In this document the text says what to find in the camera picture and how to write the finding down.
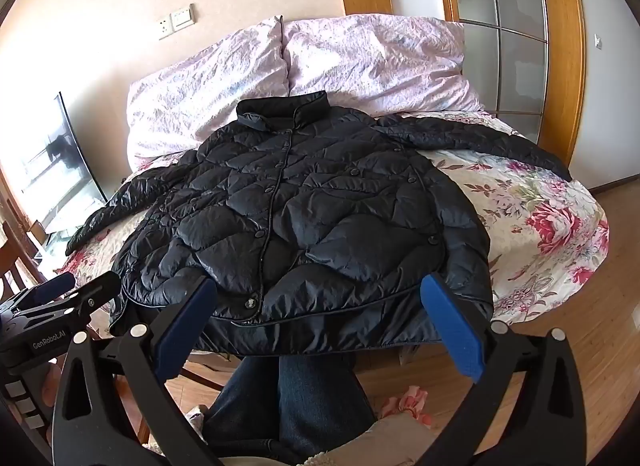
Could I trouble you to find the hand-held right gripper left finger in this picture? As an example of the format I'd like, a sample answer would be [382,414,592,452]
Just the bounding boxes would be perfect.
[50,276,221,466]

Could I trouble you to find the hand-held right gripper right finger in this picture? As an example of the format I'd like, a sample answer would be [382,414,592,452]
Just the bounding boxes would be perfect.
[419,273,601,466]

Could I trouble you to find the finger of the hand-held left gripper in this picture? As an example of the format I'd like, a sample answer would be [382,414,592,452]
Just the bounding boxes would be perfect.
[65,272,122,321]
[32,272,76,304]

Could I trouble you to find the black quilted puffer jacket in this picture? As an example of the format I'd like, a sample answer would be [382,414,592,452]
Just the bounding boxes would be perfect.
[65,90,573,358]

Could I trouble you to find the wooden chair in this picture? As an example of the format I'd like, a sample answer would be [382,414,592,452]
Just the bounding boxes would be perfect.
[0,186,53,299]

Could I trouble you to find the pink fluffy slipper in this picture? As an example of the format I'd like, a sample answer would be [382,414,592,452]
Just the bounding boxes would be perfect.
[377,386,434,427]

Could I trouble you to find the flat screen television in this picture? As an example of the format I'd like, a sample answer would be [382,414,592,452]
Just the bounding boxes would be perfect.
[0,92,108,241]

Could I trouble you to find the floral bedsheet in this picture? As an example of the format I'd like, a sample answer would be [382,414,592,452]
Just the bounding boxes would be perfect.
[65,110,611,347]

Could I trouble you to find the person's blue jeans legs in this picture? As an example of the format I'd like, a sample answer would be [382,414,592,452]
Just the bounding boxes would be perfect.
[202,353,377,465]

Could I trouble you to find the pink crinkled pillow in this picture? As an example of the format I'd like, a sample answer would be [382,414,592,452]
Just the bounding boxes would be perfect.
[282,14,486,114]
[125,16,291,159]

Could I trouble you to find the frosted glass wooden door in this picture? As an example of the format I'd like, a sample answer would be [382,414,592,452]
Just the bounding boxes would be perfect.
[432,0,587,181]

